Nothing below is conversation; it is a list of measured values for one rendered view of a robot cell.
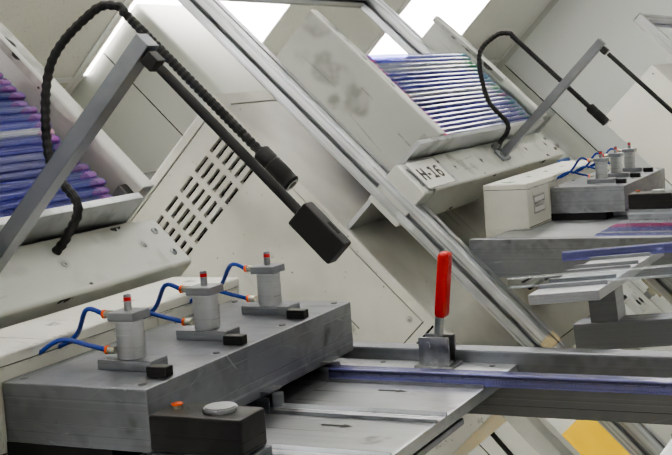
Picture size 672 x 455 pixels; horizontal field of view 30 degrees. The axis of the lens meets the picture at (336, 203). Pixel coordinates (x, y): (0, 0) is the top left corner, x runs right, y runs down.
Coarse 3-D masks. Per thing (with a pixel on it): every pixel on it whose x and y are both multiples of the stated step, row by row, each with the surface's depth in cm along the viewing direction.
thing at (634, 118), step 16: (640, 16) 529; (656, 16) 555; (656, 32) 527; (656, 80) 533; (624, 96) 540; (640, 96) 536; (624, 112) 540; (640, 112) 537; (656, 112) 534; (624, 128) 541; (640, 128) 538; (656, 128) 535; (640, 144) 539; (656, 144) 536; (656, 160) 537
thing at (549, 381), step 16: (336, 368) 114; (352, 368) 113; (368, 368) 113; (384, 368) 112; (400, 368) 112; (416, 368) 111; (480, 384) 108; (496, 384) 107; (512, 384) 106; (528, 384) 106; (544, 384) 105; (560, 384) 105; (576, 384) 104; (592, 384) 103; (608, 384) 103; (624, 384) 102; (640, 384) 102; (656, 384) 101
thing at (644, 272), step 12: (516, 276) 129; (528, 276) 128; (540, 276) 127; (552, 276) 126; (564, 276) 126; (576, 276) 125; (588, 276) 125; (600, 276) 124; (612, 276) 124; (624, 276) 123; (636, 276) 123; (648, 276) 122; (660, 276) 122; (516, 288) 128
